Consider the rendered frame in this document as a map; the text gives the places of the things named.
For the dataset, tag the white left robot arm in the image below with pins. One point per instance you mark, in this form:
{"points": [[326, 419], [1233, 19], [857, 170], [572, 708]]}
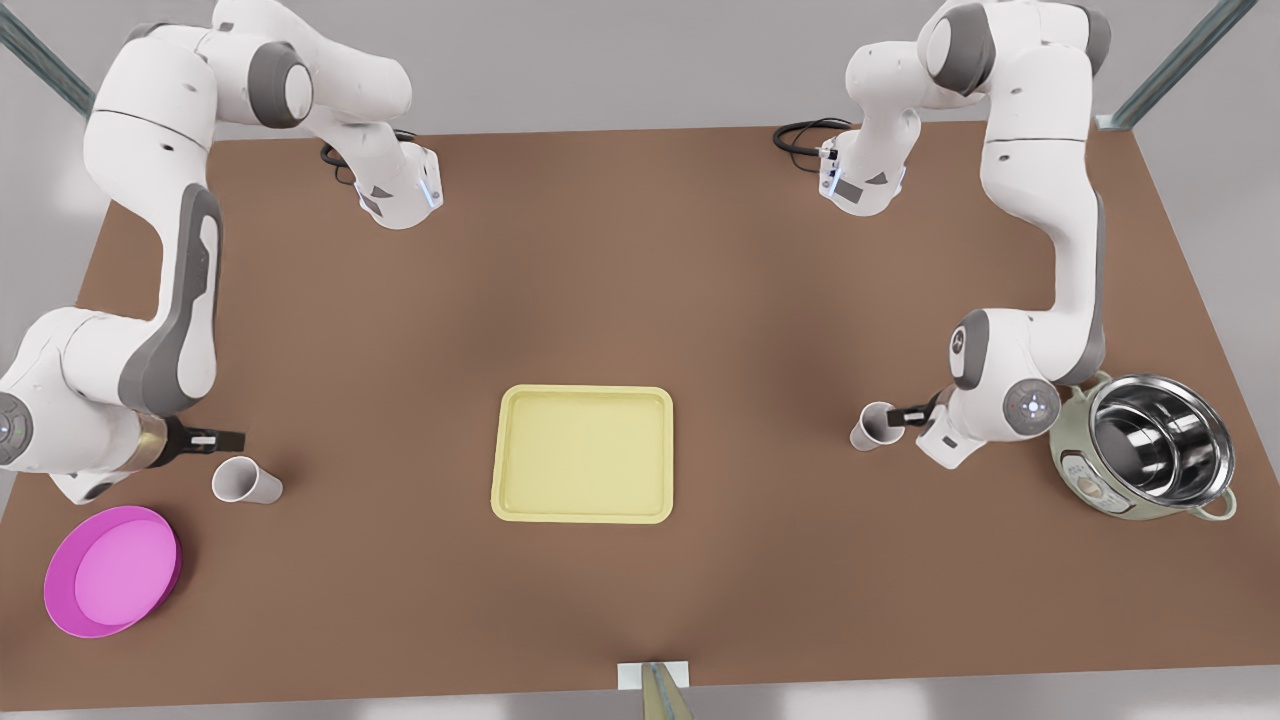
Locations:
{"points": [[1040, 160]]}

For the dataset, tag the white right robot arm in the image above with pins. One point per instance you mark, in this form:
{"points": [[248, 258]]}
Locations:
{"points": [[150, 150]]}

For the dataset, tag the pale yellow tray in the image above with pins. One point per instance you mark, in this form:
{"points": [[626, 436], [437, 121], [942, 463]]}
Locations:
{"points": [[584, 454]]}

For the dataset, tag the white paper cup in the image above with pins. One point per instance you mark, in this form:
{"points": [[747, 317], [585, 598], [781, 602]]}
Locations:
{"points": [[244, 482], [871, 426]]}

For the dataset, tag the magenta plate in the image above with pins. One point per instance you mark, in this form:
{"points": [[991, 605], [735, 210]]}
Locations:
{"points": [[110, 571]]}

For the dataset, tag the green rice cooker steel pot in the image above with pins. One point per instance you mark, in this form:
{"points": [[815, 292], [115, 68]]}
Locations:
{"points": [[1150, 445]]}

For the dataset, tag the silver frame post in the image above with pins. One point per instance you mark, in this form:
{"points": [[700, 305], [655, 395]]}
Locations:
{"points": [[657, 690], [1175, 65], [45, 55]]}

